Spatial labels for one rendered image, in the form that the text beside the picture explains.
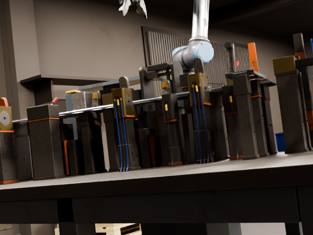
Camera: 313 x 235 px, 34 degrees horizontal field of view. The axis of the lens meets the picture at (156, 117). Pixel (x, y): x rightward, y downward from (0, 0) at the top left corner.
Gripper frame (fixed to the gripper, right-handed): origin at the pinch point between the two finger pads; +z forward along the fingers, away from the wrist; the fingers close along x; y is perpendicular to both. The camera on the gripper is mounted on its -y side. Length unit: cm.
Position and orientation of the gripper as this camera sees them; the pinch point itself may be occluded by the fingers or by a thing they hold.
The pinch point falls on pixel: (136, 17)
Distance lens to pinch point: 258.8
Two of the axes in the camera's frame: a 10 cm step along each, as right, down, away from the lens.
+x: -7.1, 0.4, -7.0
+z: 1.3, 9.9, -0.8
